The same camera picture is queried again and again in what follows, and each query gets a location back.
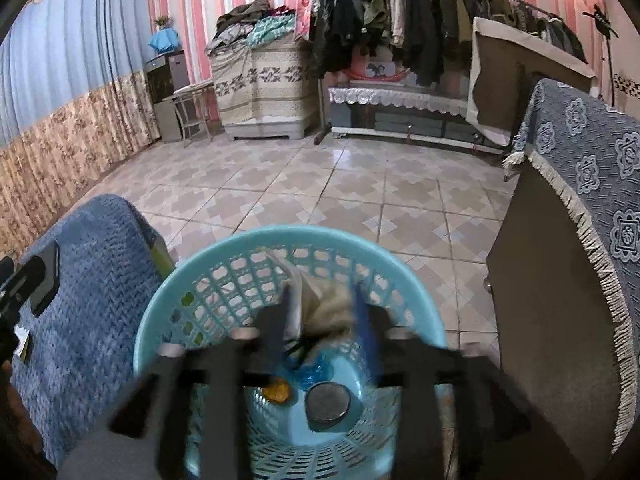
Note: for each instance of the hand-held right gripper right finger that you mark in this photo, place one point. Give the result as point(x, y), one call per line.
point(365, 332)

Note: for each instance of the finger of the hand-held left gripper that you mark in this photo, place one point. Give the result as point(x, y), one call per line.
point(17, 285)

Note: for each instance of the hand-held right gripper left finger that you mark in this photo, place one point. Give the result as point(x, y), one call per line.
point(289, 312)

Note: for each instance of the beige furry cloth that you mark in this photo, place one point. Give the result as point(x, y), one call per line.
point(325, 305)

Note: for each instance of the light blue plastic basket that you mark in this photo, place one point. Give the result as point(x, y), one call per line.
point(320, 234)

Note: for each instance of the white paper card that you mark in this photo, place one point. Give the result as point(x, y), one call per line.
point(22, 341)

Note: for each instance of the black smartphone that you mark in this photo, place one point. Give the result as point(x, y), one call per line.
point(50, 272)

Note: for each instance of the blue plastic wrapper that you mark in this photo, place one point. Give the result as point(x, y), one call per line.
point(307, 375)

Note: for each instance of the small orange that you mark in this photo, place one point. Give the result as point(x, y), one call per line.
point(277, 391)

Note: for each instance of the blue knitted blanket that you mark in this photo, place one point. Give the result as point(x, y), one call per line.
point(95, 310)

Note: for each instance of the round grey tin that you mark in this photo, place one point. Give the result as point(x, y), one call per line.
point(327, 405)

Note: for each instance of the yellow green box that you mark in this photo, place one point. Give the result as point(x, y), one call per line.
point(162, 256)

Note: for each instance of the dark brown cabinet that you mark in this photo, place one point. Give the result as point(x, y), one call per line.
point(540, 270)

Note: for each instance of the blue and floral curtain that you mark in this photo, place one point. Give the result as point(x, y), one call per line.
point(60, 85)

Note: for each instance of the metal clothes rack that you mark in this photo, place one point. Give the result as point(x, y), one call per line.
point(320, 105)

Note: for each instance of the low glass-front cabinet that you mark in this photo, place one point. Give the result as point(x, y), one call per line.
point(400, 122)

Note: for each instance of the patterned cloth covered chest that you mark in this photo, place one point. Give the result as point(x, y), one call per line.
point(260, 85)

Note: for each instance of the white lace cover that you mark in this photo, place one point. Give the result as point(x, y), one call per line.
point(395, 96)

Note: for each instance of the metal stool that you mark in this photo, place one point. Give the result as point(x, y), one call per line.
point(192, 91)

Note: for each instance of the dark water dispenser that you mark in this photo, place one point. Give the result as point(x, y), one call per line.
point(165, 80)

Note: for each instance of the pink printed cushion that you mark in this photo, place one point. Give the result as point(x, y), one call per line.
point(379, 69)

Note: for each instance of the blue patterned fringed cloth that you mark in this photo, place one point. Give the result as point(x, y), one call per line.
point(590, 170)

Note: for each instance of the blue wrapped flower pot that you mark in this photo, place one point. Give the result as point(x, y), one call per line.
point(165, 40)

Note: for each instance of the pile of folded clothes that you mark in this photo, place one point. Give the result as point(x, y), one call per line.
point(255, 25)

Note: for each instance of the pink hanging bag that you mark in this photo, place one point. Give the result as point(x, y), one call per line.
point(303, 15)

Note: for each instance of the row of hanging clothes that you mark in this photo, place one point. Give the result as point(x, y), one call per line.
point(420, 25)

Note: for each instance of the black tripod stand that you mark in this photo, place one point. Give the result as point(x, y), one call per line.
point(600, 16)

